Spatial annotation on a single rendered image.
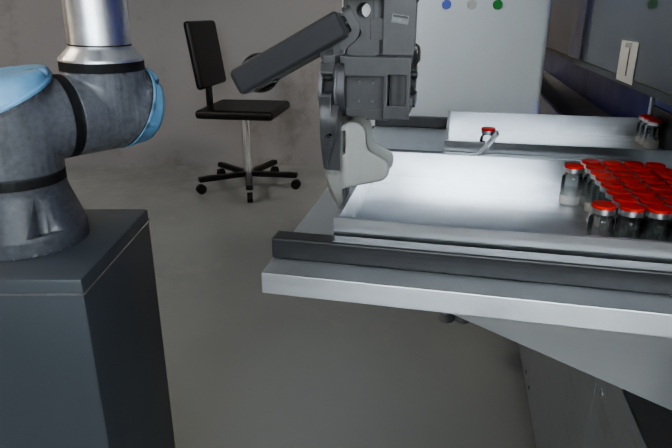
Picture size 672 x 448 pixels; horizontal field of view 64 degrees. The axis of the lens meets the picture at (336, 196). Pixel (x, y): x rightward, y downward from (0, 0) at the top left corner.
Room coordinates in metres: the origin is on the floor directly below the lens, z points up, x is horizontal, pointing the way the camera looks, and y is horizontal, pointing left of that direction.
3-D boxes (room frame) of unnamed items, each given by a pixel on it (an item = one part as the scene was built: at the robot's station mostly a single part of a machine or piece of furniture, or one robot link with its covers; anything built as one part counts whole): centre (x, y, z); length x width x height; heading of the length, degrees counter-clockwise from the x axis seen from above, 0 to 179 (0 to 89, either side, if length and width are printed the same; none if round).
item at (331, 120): (0.49, 0.00, 1.00); 0.05 x 0.02 x 0.09; 167
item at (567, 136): (0.86, -0.35, 0.90); 0.34 x 0.26 x 0.04; 78
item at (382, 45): (0.51, -0.03, 1.05); 0.09 x 0.08 x 0.12; 77
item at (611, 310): (0.71, -0.25, 0.87); 0.70 x 0.48 x 0.02; 168
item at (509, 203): (0.54, -0.19, 0.90); 0.34 x 0.26 x 0.04; 78
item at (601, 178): (0.53, -0.28, 0.90); 0.18 x 0.02 x 0.05; 168
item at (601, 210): (0.45, -0.24, 0.90); 0.02 x 0.02 x 0.05
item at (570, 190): (0.59, -0.27, 0.90); 0.02 x 0.02 x 0.05
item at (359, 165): (0.49, -0.02, 0.95); 0.06 x 0.03 x 0.09; 77
